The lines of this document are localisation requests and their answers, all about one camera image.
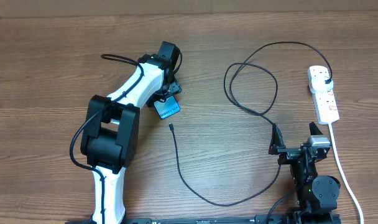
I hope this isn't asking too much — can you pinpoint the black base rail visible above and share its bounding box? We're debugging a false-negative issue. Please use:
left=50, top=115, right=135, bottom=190
left=65, top=215, right=341, bottom=224

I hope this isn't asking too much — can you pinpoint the white charger plug adapter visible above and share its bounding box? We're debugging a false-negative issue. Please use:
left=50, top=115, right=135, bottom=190
left=309, top=77, right=334, bottom=93

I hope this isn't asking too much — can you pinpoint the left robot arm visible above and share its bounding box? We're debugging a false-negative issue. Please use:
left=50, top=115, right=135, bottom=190
left=78, top=42, right=182, bottom=223

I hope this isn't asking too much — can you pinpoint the black USB charging cable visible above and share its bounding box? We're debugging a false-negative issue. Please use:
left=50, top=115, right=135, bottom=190
left=168, top=41, right=334, bottom=207

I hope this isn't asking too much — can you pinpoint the Samsung Galaxy smartphone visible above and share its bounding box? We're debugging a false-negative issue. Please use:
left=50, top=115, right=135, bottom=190
left=154, top=96, right=180, bottom=119

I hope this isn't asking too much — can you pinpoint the white power strip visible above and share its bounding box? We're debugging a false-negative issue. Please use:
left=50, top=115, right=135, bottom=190
left=307, top=65, right=339, bottom=124

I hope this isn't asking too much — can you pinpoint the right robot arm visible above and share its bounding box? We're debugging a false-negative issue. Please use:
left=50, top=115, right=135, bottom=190
left=265, top=122, right=341, bottom=223

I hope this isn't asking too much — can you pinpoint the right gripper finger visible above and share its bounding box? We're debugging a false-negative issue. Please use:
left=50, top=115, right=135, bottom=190
left=269, top=123, right=285, bottom=149
left=309, top=122, right=323, bottom=136

